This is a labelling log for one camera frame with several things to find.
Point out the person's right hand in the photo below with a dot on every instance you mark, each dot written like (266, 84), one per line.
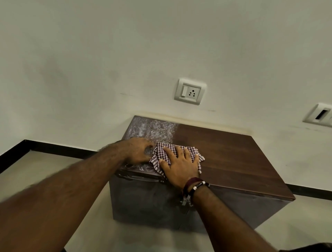
(182, 171)

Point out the person's left hand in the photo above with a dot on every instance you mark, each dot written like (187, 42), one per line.
(136, 150)

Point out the checkered maroon white cloth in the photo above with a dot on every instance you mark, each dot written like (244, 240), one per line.
(159, 154)

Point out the brown wooden cabinet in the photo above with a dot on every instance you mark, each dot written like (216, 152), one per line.
(233, 161)

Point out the person's right forearm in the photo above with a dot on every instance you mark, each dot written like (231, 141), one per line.
(228, 226)

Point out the person's left forearm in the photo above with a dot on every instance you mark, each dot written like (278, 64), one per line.
(57, 202)

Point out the small white socket panel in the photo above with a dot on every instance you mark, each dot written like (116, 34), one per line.
(190, 91)

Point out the wide white switch panel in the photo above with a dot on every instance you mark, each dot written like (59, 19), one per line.
(319, 115)

